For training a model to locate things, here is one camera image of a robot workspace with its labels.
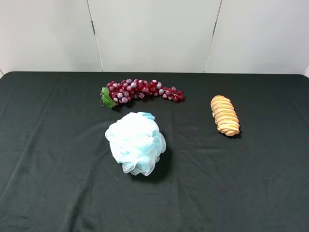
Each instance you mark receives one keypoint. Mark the black tablecloth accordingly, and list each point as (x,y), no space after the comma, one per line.
(57,173)

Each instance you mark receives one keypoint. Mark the red artificial grape bunch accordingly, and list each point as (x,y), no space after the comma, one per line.
(126,91)

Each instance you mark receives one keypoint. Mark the blue white mesh bath pouf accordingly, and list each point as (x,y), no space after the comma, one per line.
(136,142)

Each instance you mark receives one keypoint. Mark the twisted golden bread loaf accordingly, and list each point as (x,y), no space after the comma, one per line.
(224,115)

